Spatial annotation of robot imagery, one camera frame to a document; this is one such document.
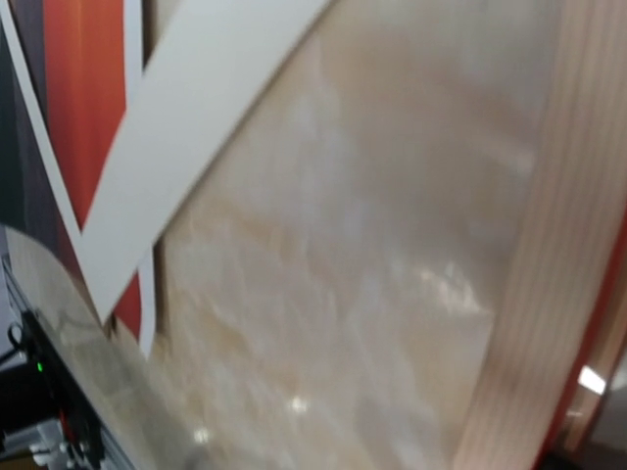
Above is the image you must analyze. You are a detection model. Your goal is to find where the white mat board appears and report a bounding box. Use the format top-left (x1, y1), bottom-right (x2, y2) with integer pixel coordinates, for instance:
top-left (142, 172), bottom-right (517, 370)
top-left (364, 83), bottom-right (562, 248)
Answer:
top-left (0, 0), bottom-right (334, 324)

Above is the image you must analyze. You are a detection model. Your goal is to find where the red and dark photo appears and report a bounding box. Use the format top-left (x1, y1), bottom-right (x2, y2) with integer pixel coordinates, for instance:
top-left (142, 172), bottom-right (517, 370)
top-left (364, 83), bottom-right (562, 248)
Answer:
top-left (0, 0), bottom-right (158, 358)

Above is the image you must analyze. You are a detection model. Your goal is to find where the red and wood picture frame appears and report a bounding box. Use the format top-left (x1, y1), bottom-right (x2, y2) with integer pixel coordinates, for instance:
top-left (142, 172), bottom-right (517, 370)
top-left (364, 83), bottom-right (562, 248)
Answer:
top-left (453, 1), bottom-right (626, 469)

